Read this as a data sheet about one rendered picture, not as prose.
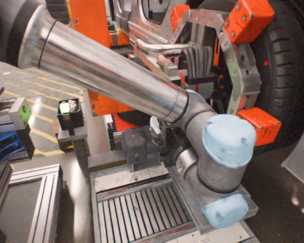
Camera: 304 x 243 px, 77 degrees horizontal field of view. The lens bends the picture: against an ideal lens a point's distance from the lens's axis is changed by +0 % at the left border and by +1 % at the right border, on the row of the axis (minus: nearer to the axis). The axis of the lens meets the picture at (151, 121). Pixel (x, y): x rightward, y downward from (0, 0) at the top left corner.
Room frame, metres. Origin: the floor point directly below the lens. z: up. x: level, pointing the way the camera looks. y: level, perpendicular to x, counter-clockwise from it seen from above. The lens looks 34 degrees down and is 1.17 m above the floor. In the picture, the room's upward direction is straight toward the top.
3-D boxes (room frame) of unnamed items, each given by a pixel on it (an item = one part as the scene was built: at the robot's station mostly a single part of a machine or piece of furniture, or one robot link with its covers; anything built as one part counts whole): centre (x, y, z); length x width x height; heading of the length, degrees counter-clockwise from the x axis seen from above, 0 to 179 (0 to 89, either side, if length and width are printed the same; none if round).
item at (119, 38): (3.05, 0.61, 0.69); 0.52 x 0.17 x 0.35; 108
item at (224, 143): (0.25, -0.11, 0.95); 0.11 x 0.08 x 0.11; 13
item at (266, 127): (0.45, -0.30, 0.85); 0.09 x 0.08 x 0.07; 18
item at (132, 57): (0.84, 0.05, 0.93); 0.09 x 0.05 x 0.05; 108
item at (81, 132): (1.11, 0.55, 0.44); 0.43 x 0.17 x 0.03; 18
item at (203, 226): (0.80, -0.35, 0.13); 0.50 x 0.36 x 0.10; 18
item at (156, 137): (0.43, -0.02, 0.83); 0.09 x 0.05 x 0.02; 27
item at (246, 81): (0.75, -0.19, 0.85); 0.54 x 0.07 x 0.54; 18
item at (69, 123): (0.92, 0.49, 0.55); 0.03 x 0.03 x 0.21; 18
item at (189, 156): (0.30, -0.09, 0.85); 0.08 x 0.05 x 0.08; 109
